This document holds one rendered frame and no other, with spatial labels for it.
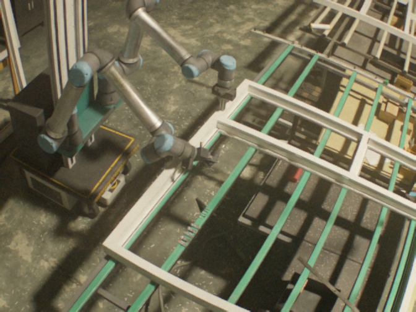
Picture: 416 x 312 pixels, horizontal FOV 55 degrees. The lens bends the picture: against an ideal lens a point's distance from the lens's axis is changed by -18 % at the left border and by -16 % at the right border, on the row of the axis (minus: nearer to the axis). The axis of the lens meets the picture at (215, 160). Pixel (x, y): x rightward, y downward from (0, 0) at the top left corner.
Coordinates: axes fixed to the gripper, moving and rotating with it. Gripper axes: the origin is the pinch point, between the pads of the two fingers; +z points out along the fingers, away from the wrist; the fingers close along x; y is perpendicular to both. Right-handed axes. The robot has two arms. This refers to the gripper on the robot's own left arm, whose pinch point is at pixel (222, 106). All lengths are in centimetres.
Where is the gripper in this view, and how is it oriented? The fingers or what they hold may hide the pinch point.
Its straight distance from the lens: 270.0
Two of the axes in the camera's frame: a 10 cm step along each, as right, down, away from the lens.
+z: -0.8, 7.0, 7.1
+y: 4.7, -6.0, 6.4
